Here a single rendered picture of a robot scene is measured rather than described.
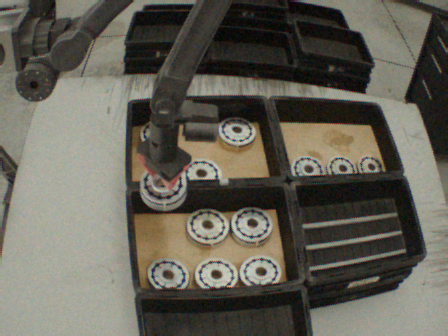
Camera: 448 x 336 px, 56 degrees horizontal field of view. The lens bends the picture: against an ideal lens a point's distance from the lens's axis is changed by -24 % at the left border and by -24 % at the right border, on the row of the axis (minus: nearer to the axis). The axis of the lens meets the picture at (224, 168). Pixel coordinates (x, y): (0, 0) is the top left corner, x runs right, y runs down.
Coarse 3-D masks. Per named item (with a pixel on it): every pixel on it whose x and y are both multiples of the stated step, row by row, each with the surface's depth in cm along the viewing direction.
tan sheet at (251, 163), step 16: (256, 128) 156; (192, 144) 150; (208, 144) 151; (256, 144) 152; (192, 160) 147; (224, 160) 148; (240, 160) 148; (256, 160) 149; (224, 176) 144; (240, 176) 145; (256, 176) 145
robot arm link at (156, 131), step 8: (152, 112) 99; (152, 120) 98; (176, 120) 98; (184, 120) 98; (152, 128) 99; (160, 128) 97; (168, 128) 97; (176, 128) 99; (184, 128) 99; (152, 136) 100; (160, 136) 99; (168, 136) 99; (176, 136) 101; (160, 144) 101
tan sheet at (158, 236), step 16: (144, 224) 133; (160, 224) 133; (176, 224) 134; (144, 240) 130; (160, 240) 130; (176, 240) 131; (272, 240) 134; (144, 256) 127; (160, 256) 127; (176, 256) 128; (192, 256) 128; (208, 256) 129; (224, 256) 129; (240, 256) 130; (272, 256) 130; (144, 272) 124; (192, 272) 125
